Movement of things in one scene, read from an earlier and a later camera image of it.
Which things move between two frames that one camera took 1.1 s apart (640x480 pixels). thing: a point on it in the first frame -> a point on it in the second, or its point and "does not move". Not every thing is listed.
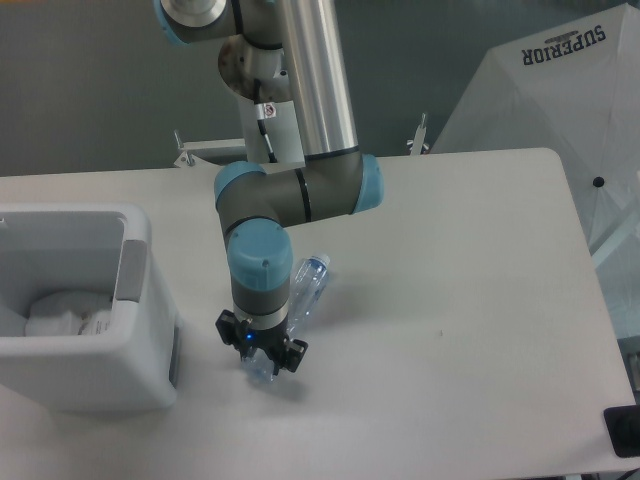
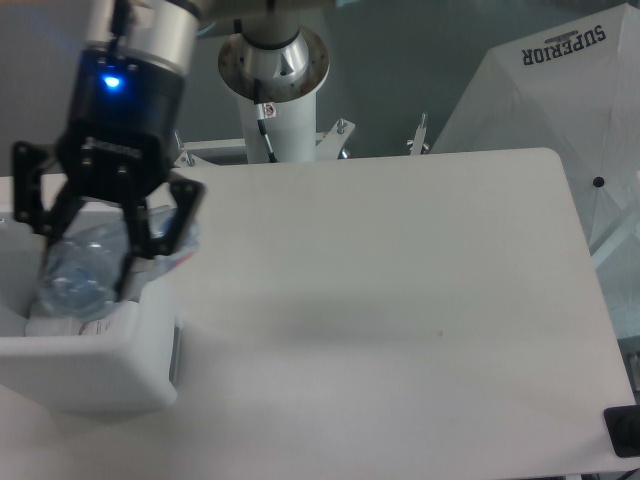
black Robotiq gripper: (286, 354) -> (119, 135)
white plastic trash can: (88, 324) does not move
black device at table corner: (623, 425) does not move
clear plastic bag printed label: (70, 314) -> (120, 321)
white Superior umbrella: (574, 88) does not move
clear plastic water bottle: (308, 285) -> (80, 272)
